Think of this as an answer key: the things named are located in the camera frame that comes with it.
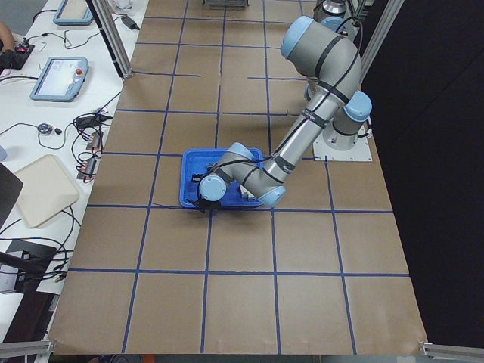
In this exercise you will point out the white circuit breaker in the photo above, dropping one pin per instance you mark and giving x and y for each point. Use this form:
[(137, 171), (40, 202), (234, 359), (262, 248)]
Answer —
[(245, 194)]

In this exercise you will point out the aluminium frame post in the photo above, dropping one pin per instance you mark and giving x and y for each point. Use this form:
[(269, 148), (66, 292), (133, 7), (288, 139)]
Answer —
[(101, 13)]

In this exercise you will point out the near blue teach pendant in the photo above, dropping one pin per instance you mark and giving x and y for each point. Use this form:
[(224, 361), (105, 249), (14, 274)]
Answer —
[(61, 79)]

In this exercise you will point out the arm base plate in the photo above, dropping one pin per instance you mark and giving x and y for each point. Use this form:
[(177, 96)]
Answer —
[(330, 145)]

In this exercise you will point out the far blue teach pendant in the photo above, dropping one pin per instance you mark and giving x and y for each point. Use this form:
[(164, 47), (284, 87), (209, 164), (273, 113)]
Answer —
[(73, 13)]

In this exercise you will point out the black power adapter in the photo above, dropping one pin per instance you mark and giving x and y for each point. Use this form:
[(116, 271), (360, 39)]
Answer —
[(130, 23)]

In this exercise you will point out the blue plastic tray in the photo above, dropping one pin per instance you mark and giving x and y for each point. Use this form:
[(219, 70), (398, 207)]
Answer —
[(194, 161)]

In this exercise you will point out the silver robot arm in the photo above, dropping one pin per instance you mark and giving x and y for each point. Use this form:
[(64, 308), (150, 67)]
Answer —
[(327, 59), (332, 13)]

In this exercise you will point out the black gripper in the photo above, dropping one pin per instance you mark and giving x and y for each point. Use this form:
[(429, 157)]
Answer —
[(196, 177)]

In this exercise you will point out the beige plastic tray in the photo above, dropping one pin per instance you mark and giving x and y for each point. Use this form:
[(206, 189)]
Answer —
[(47, 190)]

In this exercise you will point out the round silver puck device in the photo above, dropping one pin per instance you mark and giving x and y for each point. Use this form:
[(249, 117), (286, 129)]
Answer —
[(45, 129)]

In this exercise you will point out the blue teach pendant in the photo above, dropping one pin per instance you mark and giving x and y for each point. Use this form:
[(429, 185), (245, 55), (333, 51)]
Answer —
[(73, 13), (61, 79)]

